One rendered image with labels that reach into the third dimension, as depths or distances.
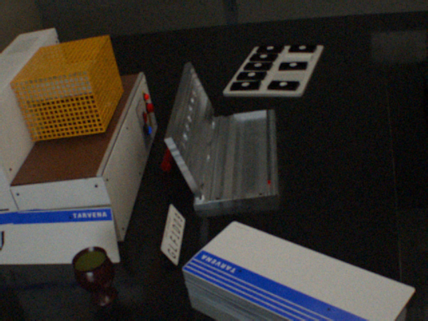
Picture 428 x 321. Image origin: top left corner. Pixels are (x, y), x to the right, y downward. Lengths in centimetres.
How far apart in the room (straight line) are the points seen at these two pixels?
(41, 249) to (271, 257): 58
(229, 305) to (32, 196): 55
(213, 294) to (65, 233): 43
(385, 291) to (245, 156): 69
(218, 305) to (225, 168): 52
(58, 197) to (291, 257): 56
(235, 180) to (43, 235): 49
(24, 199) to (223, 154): 55
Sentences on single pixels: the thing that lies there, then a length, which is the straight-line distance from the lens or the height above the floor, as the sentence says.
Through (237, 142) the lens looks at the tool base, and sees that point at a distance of 164.
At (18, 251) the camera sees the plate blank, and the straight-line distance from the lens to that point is 145.
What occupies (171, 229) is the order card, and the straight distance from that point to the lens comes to 132.
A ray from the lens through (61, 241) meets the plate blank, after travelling 139.
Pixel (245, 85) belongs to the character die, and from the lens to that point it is 196.
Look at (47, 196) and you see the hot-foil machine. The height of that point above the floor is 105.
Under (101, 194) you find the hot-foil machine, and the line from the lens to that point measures 132.
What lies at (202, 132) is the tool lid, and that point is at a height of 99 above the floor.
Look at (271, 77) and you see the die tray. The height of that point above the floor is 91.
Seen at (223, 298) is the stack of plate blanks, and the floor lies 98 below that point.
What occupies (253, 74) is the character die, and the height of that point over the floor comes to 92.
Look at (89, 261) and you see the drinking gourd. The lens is 122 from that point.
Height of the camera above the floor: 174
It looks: 31 degrees down
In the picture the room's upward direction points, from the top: 12 degrees counter-clockwise
